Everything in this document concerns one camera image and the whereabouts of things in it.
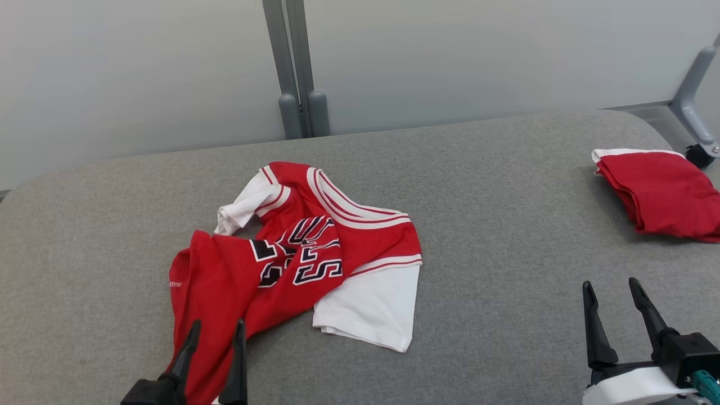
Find red and white jersey shirt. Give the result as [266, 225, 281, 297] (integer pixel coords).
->
[168, 161, 424, 405]

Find black caster wheel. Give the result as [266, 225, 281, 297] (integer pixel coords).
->
[685, 143, 716, 169]

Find teal right camera cable plug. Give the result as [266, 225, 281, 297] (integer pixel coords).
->
[691, 370, 720, 402]

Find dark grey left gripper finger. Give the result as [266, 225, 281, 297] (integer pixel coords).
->
[165, 319, 202, 390]
[219, 319, 248, 405]

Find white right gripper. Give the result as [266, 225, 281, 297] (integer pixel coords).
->
[582, 277, 698, 405]

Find grey metal partition foot bracket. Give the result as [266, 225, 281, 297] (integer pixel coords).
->
[669, 34, 720, 157]

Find red shorts with white stripe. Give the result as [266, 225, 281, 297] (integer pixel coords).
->
[591, 148, 720, 244]

